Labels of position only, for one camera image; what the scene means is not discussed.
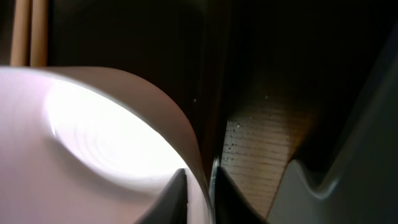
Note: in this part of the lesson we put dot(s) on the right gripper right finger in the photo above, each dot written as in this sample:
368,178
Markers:
229,204

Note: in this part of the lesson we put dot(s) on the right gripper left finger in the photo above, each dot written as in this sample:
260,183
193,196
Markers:
172,205

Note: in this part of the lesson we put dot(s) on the pink bowl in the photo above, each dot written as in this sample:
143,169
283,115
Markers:
92,145

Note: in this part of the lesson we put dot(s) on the grey dishwasher rack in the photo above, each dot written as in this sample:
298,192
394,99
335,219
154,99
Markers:
361,184

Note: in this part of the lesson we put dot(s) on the dark brown serving tray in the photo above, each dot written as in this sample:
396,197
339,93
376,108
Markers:
176,45

